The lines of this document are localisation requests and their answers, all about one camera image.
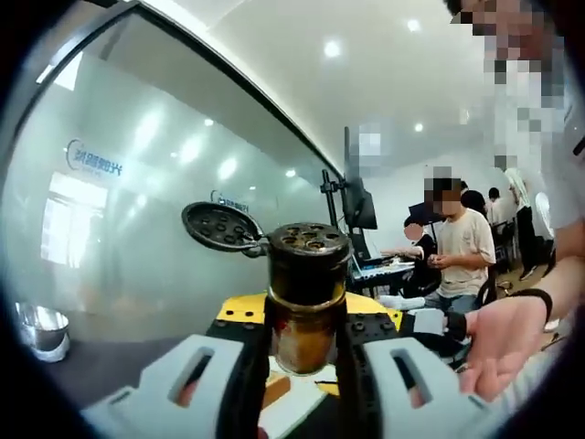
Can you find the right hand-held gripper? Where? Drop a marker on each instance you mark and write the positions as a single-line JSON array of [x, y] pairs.
[[429, 320]]

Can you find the white cloth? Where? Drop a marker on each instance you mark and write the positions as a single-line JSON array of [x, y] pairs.
[[402, 302]]

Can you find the dark keyboard blue light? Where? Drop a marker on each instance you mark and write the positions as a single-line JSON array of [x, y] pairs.
[[384, 270]]

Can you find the white green-rimmed cutting board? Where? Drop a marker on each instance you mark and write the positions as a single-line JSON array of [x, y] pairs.
[[297, 407]]

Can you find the person's torso white shirt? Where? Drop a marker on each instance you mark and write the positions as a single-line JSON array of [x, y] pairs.
[[566, 196]]

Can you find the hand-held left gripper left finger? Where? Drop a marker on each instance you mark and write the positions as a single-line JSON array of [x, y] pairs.
[[192, 379]]

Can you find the glass pepper bottle black cap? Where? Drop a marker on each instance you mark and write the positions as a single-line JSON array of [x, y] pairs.
[[306, 274]]

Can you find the person's right hand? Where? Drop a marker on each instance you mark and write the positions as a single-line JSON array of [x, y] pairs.
[[507, 338]]

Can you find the stainless steel bowl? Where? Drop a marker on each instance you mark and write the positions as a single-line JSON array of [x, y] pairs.
[[43, 329]]

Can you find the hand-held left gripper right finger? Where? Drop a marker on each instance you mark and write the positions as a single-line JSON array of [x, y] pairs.
[[402, 379]]

